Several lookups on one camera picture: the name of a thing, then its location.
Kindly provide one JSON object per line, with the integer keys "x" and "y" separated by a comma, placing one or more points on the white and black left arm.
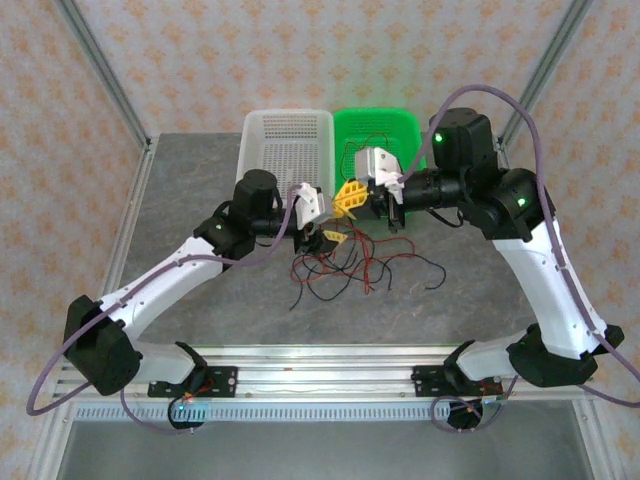
{"x": 160, "y": 282}

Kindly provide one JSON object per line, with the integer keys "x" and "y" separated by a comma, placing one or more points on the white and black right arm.
{"x": 545, "y": 290}

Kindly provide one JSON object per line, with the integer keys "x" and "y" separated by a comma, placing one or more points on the white plastic mesh basket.
{"x": 285, "y": 150}

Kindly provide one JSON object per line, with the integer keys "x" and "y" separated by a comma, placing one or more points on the green plastic mesh basket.
{"x": 350, "y": 125}

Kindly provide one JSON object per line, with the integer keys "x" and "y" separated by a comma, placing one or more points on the grey metal lower panel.
{"x": 325, "y": 450}

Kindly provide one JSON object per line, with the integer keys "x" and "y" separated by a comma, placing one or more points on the green lit circuit board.
{"x": 492, "y": 400}
{"x": 192, "y": 411}

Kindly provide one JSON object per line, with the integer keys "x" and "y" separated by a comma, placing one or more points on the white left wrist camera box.
{"x": 312, "y": 205}

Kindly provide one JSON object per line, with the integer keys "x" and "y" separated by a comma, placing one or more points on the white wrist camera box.
{"x": 372, "y": 162}
{"x": 312, "y": 205}

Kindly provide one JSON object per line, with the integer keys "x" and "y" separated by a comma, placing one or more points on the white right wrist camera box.
{"x": 372, "y": 162}

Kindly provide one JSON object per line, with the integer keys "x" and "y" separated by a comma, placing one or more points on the aluminium table side rail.
{"x": 503, "y": 152}
{"x": 135, "y": 200}

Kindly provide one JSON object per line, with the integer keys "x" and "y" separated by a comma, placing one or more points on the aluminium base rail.
{"x": 325, "y": 372}

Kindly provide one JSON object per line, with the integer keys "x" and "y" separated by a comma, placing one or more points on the short aluminium frame post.
{"x": 47, "y": 445}
{"x": 597, "y": 445}

